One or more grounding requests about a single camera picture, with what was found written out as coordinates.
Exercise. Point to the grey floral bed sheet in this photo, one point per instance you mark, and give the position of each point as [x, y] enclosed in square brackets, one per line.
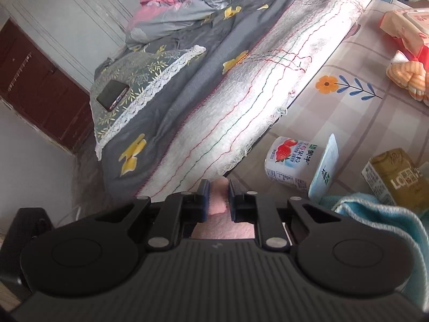
[201, 84]

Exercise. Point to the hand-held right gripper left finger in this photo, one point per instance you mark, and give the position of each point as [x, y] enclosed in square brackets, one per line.
[203, 201]

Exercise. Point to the white panelled door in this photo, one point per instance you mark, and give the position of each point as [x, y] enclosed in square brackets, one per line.
[67, 13]

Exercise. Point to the red wet wipes pack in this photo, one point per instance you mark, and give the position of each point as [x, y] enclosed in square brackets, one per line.
[409, 30]

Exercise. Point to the pink round plush toy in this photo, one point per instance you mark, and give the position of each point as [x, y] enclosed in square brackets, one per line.
[219, 204]

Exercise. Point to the grey leaf-print lace pillow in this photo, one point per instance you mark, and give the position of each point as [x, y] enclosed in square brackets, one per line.
[150, 70]

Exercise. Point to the yellow drink carton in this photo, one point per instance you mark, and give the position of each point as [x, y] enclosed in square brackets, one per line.
[392, 181]

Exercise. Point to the bed with white quilted mattress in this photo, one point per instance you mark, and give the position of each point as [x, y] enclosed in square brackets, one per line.
[268, 100]

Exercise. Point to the light blue towel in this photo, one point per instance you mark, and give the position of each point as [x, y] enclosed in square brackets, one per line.
[385, 214]

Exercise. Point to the strawberry yogurt cup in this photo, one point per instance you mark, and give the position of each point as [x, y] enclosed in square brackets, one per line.
[288, 161]

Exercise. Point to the brown wooden cabinet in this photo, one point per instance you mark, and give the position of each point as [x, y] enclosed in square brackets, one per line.
[33, 84]

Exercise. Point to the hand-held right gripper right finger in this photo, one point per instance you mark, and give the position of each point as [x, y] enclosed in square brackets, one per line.
[232, 201]

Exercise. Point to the orange and white braided cloth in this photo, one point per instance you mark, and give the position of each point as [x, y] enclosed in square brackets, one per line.
[409, 73]

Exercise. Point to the black smartphone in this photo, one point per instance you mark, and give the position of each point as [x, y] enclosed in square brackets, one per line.
[112, 95]

